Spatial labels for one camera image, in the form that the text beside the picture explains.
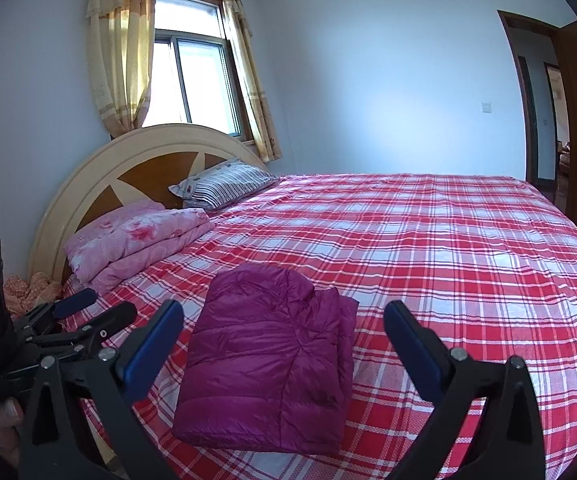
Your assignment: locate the bed with red plaid sheet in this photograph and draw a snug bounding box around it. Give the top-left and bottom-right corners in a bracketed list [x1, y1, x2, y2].
[61, 172, 577, 480]

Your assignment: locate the purple down jacket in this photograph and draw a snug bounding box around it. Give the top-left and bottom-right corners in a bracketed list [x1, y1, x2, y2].
[171, 266, 360, 456]

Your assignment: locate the pink floral quilt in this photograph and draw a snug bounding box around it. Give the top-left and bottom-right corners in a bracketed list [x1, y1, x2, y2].
[63, 199, 215, 295]

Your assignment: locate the narrow yellow curtain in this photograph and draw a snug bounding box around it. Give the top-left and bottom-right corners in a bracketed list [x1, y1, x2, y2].
[220, 0, 283, 163]

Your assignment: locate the person's left hand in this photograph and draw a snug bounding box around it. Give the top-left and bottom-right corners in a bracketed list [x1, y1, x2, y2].
[0, 396, 25, 468]

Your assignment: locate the brown door frame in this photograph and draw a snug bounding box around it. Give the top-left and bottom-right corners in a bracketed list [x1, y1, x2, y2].
[497, 10, 569, 196]

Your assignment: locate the wide yellow curtain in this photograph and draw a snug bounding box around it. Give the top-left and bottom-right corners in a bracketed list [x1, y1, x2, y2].
[86, 0, 159, 140]

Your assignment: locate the striped pillow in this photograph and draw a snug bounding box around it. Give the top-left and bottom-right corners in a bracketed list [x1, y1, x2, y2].
[168, 157, 280, 211]

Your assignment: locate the orange dotted cloth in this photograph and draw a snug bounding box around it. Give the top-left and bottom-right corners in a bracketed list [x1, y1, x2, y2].
[2, 271, 64, 321]

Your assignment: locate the window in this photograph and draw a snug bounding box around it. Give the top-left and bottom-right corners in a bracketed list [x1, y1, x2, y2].
[141, 0, 255, 143]

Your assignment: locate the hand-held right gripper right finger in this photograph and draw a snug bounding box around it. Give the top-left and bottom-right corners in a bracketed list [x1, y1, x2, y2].
[383, 300, 546, 480]

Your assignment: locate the cream wooden bed headboard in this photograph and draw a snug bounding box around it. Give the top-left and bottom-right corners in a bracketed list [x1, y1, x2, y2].
[28, 124, 269, 286]

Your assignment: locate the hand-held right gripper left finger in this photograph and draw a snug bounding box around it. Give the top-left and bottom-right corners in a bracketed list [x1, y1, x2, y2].
[18, 299, 185, 480]

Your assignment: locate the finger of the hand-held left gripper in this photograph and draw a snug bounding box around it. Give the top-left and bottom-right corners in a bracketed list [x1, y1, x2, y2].
[21, 287, 98, 333]
[56, 301, 138, 361]

